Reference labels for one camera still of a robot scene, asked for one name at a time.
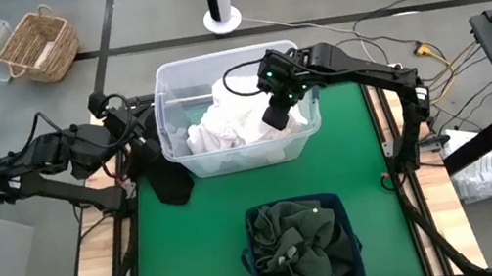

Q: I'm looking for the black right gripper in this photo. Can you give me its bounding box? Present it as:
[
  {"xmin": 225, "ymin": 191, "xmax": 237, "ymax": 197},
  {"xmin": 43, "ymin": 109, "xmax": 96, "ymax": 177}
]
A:
[{"xmin": 250, "ymin": 41, "xmax": 322, "ymax": 134}]

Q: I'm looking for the white lace garment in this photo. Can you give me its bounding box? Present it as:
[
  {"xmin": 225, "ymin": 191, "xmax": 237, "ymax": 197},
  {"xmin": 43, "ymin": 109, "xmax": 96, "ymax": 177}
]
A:
[{"xmin": 201, "ymin": 91, "xmax": 312, "ymax": 154}]

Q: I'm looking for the black metal support beam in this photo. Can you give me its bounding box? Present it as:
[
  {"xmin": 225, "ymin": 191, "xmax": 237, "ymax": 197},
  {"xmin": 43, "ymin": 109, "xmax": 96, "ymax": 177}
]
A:
[{"xmin": 435, "ymin": 111, "xmax": 492, "ymax": 178}]

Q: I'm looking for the green table mat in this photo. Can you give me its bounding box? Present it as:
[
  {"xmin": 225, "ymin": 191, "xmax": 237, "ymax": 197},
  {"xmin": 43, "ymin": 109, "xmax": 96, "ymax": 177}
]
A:
[{"xmin": 105, "ymin": 73, "xmax": 427, "ymax": 276}]

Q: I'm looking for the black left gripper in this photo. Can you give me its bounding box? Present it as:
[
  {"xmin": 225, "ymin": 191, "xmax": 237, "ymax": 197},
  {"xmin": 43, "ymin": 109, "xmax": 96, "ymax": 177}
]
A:
[{"xmin": 85, "ymin": 81, "xmax": 165, "ymax": 171}]

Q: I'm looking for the dark green garment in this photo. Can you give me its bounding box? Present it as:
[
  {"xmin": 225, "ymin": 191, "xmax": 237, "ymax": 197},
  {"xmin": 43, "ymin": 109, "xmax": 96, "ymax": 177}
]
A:
[{"xmin": 245, "ymin": 191, "xmax": 358, "ymax": 276}]

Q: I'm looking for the clear plastic bag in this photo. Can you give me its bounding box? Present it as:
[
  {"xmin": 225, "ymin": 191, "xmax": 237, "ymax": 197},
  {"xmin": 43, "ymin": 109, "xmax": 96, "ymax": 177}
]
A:
[{"xmin": 437, "ymin": 123, "xmax": 492, "ymax": 208}]

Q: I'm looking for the white towel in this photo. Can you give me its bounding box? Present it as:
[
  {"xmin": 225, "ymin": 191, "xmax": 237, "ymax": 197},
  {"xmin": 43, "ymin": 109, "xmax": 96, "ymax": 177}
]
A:
[{"xmin": 183, "ymin": 115, "xmax": 239, "ymax": 157}]

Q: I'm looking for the navy fabric bin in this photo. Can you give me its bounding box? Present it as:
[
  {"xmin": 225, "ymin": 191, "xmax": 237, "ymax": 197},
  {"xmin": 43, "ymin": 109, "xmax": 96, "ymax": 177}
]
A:
[{"xmin": 232, "ymin": 188, "xmax": 368, "ymax": 276}]

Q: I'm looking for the yellow cable with plug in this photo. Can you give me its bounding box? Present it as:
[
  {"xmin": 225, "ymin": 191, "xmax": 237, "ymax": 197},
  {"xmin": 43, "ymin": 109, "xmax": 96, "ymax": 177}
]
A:
[{"xmin": 412, "ymin": 38, "xmax": 462, "ymax": 107}]

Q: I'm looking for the long black floor cable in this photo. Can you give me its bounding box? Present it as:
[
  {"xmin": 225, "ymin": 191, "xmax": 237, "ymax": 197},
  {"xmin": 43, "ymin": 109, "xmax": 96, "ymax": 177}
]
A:
[{"xmin": 318, "ymin": 0, "xmax": 440, "ymax": 75}]

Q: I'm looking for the black metal table frame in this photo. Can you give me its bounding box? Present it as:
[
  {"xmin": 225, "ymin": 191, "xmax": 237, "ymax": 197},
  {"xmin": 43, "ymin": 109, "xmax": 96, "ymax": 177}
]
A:
[{"xmin": 31, "ymin": 45, "xmax": 490, "ymax": 276}]

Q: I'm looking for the wicker basket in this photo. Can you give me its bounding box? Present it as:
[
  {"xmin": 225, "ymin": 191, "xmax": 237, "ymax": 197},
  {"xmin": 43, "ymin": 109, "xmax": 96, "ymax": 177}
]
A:
[{"xmin": 0, "ymin": 0, "xmax": 86, "ymax": 93}]

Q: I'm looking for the black garment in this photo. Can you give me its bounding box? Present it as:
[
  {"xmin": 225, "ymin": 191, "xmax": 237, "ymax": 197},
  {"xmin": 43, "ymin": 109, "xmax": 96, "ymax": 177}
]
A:
[{"xmin": 122, "ymin": 103, "xmax": 199, "ymax": 213}]

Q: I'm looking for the white floor cable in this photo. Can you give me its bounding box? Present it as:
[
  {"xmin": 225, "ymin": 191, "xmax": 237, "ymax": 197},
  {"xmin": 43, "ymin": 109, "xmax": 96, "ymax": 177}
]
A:
[{"xmin": 240, "ymin": 0, "xmax": 380, "ymax": 86}]

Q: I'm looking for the clear plastic storage bin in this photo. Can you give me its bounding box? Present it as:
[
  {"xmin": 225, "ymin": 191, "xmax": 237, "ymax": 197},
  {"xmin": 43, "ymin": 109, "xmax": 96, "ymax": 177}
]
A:
[{"xmin": 146, "ymin": 35, "xmax": 332, "ymax": 185}]

